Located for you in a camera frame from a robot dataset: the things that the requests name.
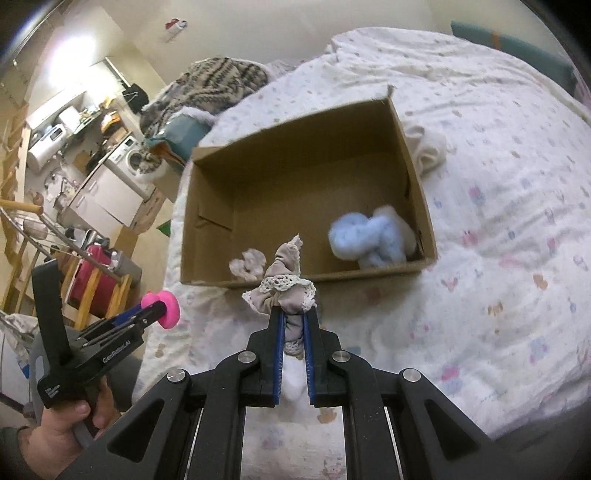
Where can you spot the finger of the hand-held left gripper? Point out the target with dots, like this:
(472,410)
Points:
(127,317)
(115,333)

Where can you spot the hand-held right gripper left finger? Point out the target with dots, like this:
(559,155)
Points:
(277,355)

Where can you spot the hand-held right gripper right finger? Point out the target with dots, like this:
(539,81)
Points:
(309,360)

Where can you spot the pink scrunchie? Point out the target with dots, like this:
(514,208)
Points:
(160,311)

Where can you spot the grey lace-trimmed cloth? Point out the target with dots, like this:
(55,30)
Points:
(288,281)

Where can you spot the brown cardboard box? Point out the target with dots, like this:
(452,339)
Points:
(295,184)

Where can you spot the person's left hand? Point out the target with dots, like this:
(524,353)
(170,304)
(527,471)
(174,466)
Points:
(55,438)

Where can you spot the wooden rack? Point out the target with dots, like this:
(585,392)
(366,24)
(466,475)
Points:
(92,295)

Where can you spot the red suitcase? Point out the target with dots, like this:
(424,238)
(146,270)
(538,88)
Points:
(94,277)

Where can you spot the small pale pink cloth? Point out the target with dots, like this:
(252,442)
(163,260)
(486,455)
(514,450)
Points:
(247,267)

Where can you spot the metal drying rack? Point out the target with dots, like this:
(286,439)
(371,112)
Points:
(51,240)

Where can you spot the white kitchen cabinet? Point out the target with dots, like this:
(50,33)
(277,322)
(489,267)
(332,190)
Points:
(101,196)

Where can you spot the light blue fluffy cloth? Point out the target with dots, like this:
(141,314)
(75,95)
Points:
(364,237)

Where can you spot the white fluffy cloth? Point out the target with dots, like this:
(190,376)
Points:
(408,235)

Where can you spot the white washing machine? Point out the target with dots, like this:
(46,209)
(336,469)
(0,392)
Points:
(129,157)

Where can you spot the teal cushion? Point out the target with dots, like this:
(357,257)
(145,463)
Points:
(182,131)

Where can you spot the white microwave oven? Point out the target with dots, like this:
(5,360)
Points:
(64,120)

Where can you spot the black hanging bag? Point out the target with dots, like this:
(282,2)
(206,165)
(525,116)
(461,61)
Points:
(135,97)

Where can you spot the white printed bed quilt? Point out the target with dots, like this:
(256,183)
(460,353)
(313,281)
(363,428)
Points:
(489,230)

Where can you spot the cream folded cloth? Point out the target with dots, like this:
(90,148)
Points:
(427,147)

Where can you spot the grey striped knitted blanket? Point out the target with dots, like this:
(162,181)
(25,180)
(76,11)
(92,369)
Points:
(203,85)

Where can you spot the teal pillow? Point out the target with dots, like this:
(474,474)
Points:
(512,46)

